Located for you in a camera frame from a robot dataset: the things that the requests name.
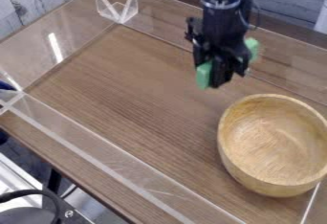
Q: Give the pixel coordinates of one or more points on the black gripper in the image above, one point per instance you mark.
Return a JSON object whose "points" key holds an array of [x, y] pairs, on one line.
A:
{"points": [[219, 30]]}

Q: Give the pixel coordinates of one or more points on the green wooden block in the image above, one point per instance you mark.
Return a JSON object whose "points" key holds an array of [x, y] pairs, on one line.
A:
{"points": [[241, 61]]}

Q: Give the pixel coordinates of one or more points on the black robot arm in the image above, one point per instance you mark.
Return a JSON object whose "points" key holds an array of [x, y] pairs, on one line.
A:
{"points": [[222, 50]]}

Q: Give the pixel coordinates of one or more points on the brown wooden bowl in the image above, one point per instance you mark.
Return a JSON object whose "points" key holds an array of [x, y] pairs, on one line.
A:
{"points": [[273, 144]]}

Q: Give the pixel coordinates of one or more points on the black metal table leg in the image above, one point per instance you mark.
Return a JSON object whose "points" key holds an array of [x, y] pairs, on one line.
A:
{"points": [[54, 181]]}

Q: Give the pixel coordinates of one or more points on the clear acrylic enclosure wall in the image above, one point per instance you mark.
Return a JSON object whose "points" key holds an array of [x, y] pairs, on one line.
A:
{"points": [[107, 107]]}

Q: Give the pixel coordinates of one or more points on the clear acrylic corner bracket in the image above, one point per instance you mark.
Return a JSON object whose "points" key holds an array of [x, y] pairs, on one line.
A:
{"points": [[118, 12]]}

